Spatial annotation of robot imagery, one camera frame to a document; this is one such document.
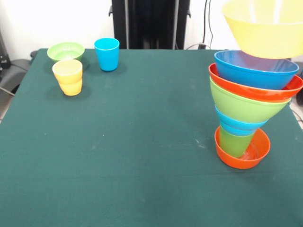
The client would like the green cup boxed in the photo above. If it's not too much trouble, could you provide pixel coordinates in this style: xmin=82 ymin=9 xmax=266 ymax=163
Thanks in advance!
xmin=219 ymin=126 xmax=255 ymax=158

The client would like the large green bowl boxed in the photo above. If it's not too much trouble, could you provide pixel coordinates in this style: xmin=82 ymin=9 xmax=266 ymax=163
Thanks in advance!
xmin=209 ymin=78 xmax=292 ymax=123

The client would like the small blue bowl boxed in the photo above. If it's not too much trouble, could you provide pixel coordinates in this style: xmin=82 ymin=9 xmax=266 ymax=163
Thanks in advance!
xmin=214 ymin=106 xmax=270 ymax=137

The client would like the large blue bowl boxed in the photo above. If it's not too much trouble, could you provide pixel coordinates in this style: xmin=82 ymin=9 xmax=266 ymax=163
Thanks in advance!
xmin=214 ymin=50 xmax=300 ymax=90

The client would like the wide red bowl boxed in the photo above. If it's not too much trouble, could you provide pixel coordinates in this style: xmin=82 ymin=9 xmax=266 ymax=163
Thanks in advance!
xmin=208 ymin=63 xmax=303 ymax=103

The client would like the small red bowl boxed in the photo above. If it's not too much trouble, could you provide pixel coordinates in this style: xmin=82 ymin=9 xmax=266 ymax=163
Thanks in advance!
xmin=214 ymin=127 xmax=271 ymax=170

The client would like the large orange bowl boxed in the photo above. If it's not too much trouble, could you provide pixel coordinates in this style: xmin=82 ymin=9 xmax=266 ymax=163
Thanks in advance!
xmin=222 ymin=0 xmax=303 ymax=60

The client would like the dark green table cloth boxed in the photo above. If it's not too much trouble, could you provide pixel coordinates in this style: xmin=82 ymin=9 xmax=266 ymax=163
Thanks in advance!
xmin=0 ymin=48 xmax=303 ymax=227

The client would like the blue cup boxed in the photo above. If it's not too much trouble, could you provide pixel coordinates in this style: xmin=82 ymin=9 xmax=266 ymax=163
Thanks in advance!
xmin=94 ymin=37 xmax=120 ymax=71

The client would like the yellow cup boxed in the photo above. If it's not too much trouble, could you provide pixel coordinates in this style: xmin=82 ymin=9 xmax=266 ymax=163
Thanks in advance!
xmin=52 ymin=59 xmax=83 ymax=96

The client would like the small green bowl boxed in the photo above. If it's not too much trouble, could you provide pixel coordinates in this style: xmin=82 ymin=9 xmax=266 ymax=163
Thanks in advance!
xmin=46 ymin=42 xmax=85 ymax=62

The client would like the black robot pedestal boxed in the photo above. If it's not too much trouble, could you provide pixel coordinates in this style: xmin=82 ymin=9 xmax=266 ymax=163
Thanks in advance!
xmin=108 ymin=0 xmax=192 ymax=50

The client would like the black wall cable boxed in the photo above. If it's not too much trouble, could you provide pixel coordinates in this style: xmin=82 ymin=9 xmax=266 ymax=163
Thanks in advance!
xmin=203 ymin=0 xmax=214 ymax=49

